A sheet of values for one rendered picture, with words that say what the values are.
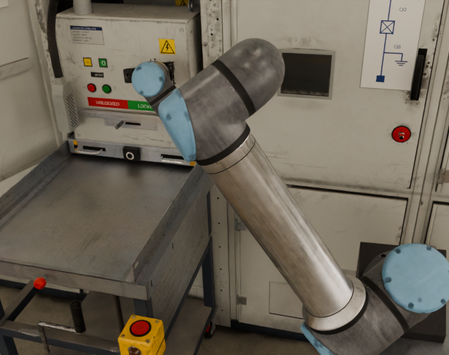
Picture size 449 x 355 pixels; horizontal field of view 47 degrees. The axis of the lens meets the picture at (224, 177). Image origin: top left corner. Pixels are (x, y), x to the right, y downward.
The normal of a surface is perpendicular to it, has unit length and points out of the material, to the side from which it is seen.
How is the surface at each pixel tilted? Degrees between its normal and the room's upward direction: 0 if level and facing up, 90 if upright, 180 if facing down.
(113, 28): 90
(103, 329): 0
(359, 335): 80
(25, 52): 90
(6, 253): 0
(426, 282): 39
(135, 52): 90
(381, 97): 90
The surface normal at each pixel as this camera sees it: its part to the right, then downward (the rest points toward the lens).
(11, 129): 0.82, 0.27
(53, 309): -0.03, -0.86
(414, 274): -0.08, -0.35
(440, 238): -0.26, 0.49
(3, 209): 0.97, 0.11
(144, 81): -0.06, 0.19
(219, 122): 0.36, 0.28
